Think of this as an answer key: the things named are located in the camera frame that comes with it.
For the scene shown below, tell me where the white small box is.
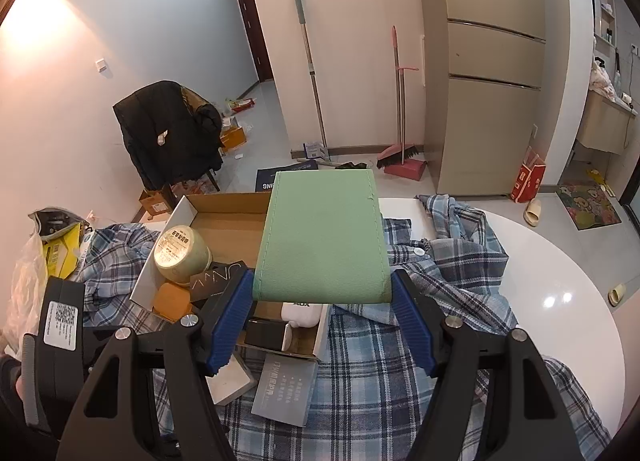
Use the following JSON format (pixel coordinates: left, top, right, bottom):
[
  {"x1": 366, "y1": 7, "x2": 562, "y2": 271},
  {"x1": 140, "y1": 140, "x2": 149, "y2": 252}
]
[{"x1": 206, "y1": 353, "x2": 256, "y2": 406}]

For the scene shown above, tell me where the grey-blue box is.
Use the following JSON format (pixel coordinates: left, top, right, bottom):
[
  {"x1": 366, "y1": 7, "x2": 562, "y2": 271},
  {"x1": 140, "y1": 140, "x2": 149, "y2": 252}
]
[{"x1": 252, "y1": 354, "x2": 318, "y2": 427}]

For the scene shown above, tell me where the green rectangular box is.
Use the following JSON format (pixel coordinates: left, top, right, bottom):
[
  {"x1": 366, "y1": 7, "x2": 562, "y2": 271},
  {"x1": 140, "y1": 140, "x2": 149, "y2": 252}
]
[{"x1": 253, "y1": 169, "x2": 392, "y2": 304}]

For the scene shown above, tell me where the orange rounded box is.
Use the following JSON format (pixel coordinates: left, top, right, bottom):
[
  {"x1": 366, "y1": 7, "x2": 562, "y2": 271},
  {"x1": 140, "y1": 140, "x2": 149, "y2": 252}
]
[{"x1": 152, "y1": 281, "x2": 192, "y2": 322}]

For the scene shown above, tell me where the black lettered box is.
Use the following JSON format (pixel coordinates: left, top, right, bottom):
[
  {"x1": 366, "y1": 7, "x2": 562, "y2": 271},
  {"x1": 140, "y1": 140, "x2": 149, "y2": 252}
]
[{"x1": 189, "y1": 261, "x2": 246, "y2": 303}]

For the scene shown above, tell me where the white plastic bag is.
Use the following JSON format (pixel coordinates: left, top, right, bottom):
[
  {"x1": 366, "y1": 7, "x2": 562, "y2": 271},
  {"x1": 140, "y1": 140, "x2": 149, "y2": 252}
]
[{"x1": 2, "y1": 233, "x2": 48, "y2": 360}]

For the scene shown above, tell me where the glossy black box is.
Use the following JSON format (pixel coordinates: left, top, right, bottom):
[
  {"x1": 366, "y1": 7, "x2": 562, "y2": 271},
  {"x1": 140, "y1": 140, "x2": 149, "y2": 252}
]
[{"x1": 244, "y1": 318, "x2": 293, "y2": 351}]

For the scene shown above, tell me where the round cream container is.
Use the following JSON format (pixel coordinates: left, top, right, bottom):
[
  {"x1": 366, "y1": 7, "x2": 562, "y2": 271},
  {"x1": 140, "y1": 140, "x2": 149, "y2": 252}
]
[{"x1": 153, "y1": 225, "x2": 213, "y2": 287}]

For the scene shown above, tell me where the blue plaid cloth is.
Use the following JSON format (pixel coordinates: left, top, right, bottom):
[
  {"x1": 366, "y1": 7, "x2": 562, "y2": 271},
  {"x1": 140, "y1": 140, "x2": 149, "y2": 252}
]
[{"x1": 72, "y1": 192, "x2": 611, "y2": 460}]

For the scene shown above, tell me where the white remote control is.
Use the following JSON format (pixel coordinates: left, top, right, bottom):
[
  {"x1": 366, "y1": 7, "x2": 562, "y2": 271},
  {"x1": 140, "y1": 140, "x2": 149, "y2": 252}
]
[{"x1": 281, "y1": 303, "x2": 323, "y2": 329}]

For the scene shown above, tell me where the cardboard tray box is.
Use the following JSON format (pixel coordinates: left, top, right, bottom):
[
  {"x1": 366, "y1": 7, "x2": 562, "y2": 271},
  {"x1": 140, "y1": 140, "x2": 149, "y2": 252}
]
[{"x1": 130, "y1": 192, "x2": 332, "y2": 363}]

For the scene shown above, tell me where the yellow bag with items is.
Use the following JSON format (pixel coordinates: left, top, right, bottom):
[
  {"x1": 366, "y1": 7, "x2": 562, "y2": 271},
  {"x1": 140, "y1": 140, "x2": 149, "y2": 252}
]
[{"x1": 28, "y1": 207, "x2": 92, "y2": 279}]

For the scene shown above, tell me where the beige slipper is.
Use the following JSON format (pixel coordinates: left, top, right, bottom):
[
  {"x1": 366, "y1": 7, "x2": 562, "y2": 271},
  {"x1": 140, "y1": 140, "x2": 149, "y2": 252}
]
[{"x1": 523, "y1": 198, "x2": 542, "y2": 227}]

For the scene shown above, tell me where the red paper bag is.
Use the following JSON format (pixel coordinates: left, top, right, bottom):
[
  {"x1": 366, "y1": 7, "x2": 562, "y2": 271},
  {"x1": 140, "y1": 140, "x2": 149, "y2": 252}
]
[{"x1": 510, "y1": 147, "x2": 546, "y2": 203}]

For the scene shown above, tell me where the patterned floor mat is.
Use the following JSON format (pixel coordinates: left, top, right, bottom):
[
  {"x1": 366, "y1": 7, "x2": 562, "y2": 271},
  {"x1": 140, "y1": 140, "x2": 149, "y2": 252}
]
[{"x1": 556, "y1": 184, "x2": 620, "y2": 230}]

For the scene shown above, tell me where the black jacket on chair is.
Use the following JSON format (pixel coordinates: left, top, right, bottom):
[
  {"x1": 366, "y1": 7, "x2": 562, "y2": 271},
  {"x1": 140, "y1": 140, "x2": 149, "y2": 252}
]
[{"x1": 113, "y1": 80, "x2": 222, "y2": 192}]

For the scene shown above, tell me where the beige sink cabinet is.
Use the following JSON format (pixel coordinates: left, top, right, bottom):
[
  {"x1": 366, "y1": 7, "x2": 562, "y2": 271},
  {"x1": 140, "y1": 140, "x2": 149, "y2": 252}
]
[{"x1": 577, "y1": 91, "x2": 639, "y2": 156}]

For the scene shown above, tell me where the dark wooden door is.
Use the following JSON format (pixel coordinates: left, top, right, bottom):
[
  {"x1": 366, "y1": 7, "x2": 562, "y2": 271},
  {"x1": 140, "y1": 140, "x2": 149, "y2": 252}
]
[{"x1": 238, "y1": 0, "x2": 273, "y2": 82}]

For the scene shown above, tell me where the beige refrigerator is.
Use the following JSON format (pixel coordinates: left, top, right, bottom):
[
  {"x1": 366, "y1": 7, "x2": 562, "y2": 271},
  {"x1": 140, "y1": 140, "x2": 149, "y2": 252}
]
[{"x1": 421, "y1": 0, "x2": 546, "y2": 196}]

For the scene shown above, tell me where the wall switch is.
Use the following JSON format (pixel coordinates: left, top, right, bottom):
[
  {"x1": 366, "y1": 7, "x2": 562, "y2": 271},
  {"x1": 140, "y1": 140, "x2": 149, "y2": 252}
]
[{"x1": 96, "y1": 58, "x2": 107, "y2": 72}]

